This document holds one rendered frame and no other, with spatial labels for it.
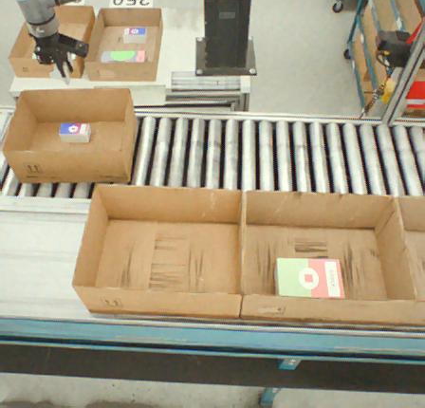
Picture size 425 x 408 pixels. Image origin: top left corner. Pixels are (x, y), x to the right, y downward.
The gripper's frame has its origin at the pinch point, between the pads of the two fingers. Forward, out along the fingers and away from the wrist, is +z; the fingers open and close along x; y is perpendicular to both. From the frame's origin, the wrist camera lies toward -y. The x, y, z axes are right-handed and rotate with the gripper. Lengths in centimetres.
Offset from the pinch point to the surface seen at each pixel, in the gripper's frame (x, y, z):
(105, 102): 0.2, -9.2, 13.0
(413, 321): 79, -102, -3
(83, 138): 12.2, -1.4, 18.9
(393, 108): -5, -116, 17
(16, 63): -23.9, 33.1, 18.2
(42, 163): 29.8, 6.4, 9.5
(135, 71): -22.9, -15.8, 20.4
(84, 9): -62, 13, 22
